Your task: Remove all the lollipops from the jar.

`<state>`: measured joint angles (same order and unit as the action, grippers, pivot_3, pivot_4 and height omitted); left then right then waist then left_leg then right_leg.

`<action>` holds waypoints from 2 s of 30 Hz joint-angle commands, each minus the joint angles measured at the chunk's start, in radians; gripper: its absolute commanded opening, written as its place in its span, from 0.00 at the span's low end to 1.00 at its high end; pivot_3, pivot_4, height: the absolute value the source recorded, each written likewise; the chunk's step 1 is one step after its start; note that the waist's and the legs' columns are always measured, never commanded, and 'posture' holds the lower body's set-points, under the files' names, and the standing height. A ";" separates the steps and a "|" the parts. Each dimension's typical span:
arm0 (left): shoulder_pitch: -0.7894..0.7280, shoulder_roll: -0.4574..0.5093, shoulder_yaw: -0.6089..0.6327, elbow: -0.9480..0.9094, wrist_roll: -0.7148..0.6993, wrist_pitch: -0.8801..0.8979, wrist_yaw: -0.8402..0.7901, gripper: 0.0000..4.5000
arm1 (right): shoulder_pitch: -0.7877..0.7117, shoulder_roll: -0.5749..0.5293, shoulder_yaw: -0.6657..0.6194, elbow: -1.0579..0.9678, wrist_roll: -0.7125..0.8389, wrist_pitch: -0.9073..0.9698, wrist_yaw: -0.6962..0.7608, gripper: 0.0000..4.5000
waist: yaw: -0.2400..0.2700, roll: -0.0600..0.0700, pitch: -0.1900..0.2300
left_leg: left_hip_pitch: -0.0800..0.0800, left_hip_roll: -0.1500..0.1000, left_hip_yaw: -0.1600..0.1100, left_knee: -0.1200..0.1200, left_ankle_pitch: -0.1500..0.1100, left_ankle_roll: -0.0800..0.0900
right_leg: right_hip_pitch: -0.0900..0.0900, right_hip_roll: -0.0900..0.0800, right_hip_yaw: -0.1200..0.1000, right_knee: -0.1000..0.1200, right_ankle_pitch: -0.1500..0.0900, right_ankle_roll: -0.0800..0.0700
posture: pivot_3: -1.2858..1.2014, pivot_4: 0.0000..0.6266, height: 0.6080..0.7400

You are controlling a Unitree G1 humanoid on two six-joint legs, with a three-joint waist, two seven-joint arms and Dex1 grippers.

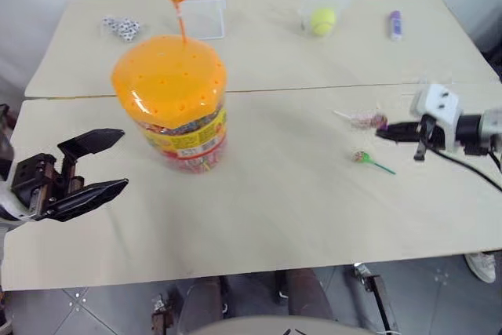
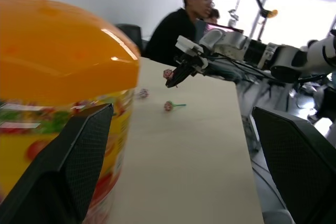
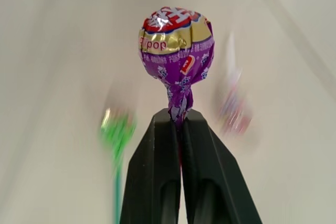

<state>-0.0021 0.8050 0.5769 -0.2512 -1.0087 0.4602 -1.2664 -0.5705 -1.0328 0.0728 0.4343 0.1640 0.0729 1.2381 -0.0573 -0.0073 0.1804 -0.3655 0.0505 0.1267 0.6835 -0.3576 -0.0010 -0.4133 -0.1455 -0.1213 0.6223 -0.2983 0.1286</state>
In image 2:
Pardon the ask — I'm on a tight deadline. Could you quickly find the pink lollipop with green stick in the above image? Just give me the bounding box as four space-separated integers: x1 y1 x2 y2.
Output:
164 100 187 112

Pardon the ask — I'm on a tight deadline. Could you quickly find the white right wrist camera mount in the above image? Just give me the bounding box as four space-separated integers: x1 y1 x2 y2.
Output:
174 35 209 74

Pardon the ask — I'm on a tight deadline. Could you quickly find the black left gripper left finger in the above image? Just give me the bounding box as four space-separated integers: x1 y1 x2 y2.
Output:
0 103 114 224

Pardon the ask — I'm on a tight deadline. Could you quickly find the orange plastic jar lid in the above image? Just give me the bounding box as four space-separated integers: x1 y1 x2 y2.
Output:
0 0 140 104

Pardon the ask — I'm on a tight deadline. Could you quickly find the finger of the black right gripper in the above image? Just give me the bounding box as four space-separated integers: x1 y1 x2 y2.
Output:
168 67 197 89
165 64 190 88

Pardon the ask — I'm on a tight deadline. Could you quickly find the person in black shirt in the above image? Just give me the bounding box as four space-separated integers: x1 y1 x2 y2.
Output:
145 0 216 68

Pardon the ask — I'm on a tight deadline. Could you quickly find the black stand with orange clamp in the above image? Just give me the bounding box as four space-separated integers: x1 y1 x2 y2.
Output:
245 0 279 41

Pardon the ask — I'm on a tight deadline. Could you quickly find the person behind monitor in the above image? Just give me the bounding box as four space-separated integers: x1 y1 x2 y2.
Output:
206 8 221 25

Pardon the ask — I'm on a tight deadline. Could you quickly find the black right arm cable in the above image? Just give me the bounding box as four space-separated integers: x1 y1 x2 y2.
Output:
207 52 329 84

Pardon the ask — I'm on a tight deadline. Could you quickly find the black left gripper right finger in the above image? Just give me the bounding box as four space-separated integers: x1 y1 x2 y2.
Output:
251 106 336 224

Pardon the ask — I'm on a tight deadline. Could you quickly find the black office chair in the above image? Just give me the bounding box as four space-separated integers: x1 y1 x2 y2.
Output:
114 23 148 55

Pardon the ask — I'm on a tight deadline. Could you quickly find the yellow labelled candy jar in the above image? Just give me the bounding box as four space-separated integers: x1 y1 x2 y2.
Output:
0 89 136 224

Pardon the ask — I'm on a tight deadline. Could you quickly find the dark monitor with pink edge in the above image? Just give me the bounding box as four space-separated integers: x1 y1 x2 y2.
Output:
201 21 244 37

